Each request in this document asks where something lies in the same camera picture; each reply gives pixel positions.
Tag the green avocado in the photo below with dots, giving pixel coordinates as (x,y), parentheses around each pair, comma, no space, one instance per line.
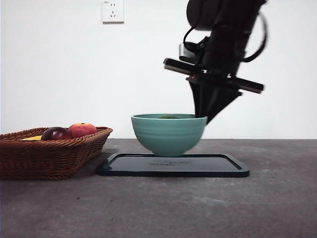
(168,116)

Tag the yellow banana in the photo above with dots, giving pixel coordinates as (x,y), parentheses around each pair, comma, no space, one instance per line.
(31,138)

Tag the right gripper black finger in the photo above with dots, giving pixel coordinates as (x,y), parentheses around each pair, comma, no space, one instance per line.
(200,99)
(220,101)

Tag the white wall socket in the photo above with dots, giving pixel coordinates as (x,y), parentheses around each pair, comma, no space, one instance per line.
(113,12)

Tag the red yellow apple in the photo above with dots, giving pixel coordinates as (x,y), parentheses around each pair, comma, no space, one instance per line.
(83,129)

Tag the brown wicker basket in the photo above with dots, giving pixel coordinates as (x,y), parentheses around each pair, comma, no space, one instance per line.
(44,158)

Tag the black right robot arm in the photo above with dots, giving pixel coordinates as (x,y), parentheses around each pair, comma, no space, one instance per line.
(223,15)

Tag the teal bowl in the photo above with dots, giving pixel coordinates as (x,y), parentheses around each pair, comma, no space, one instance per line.
(168,136)

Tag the pale grey camera box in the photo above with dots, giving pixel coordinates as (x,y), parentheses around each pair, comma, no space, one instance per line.
(185,50)

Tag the black rectangular tray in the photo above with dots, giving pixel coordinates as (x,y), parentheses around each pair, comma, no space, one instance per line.
(128,164)

